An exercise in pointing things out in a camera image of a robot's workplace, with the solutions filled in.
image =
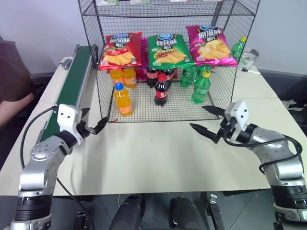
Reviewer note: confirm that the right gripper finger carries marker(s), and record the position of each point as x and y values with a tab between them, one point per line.
213	110
204	130

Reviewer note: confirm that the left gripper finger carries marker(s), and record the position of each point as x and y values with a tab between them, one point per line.
85	112
99	125

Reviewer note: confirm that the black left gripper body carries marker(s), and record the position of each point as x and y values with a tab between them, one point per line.
84	129

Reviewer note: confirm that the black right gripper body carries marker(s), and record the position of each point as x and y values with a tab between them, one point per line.
226	128

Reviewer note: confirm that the person's bare forearm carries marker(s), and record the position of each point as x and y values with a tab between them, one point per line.
14	106

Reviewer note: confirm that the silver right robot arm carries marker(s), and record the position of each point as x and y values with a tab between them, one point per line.
283	163

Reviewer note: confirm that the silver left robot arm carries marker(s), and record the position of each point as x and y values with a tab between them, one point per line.
38	165

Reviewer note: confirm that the green conveyor belt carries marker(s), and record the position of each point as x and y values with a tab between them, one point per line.
72	81

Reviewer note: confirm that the green soda bottle yellow cap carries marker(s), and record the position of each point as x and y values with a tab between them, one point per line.
201	91
237	50

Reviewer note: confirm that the orange soda bottle blue cap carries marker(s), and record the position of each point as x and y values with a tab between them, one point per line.
123	103

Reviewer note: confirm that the white marker pen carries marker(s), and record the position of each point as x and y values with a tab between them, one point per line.
250	71

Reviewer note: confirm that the cola bottle red cap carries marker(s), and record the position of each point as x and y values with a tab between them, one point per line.
161	92

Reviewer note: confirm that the white grey tape dispenser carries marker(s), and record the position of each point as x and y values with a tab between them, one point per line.
249	57

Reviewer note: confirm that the magenta potato chips bag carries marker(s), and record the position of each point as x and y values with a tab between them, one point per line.
211	45

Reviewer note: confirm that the dark patterned cloth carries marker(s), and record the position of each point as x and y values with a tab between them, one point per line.
292	105

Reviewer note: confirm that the red potato chips bag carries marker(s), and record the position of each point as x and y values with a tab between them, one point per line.
120	50

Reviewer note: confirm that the green potato chips bag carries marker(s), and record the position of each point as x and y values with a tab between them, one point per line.
168	52

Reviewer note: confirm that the magenta snack bag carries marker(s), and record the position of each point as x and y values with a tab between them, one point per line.
144	55

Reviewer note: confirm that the person's dark red shirt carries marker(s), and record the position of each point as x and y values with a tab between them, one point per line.
12	72

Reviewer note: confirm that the dark rounded shape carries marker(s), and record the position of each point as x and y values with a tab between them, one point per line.
128	213
189	215

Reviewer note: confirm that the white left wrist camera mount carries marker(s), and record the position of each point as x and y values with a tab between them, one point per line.
68	119

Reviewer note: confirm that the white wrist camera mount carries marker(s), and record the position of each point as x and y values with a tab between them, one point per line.
68	119
238	111

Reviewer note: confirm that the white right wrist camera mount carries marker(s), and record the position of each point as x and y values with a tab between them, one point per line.
238	111

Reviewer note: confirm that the black metal bracket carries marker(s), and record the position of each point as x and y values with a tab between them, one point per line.
214	213

